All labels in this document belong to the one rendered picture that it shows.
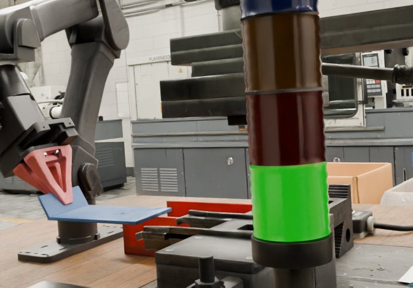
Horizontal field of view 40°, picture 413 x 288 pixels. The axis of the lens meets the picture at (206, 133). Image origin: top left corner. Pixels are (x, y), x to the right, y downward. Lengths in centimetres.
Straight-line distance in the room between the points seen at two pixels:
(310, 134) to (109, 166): 762
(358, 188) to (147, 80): 407
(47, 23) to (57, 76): 971
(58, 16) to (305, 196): 69
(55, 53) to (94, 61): 965
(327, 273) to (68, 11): 55
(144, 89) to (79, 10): 562
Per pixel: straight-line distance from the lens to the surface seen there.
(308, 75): 27
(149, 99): 652
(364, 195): 291
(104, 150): 780
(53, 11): 90
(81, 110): 93
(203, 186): 613
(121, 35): 101
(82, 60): 98
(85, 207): 76
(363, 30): 49
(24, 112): 76
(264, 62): 26
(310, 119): 27
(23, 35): 79
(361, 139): 525
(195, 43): 55
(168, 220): 81
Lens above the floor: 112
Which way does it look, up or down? 3 degrees down
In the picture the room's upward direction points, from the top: 4 degrees counter-clockwise
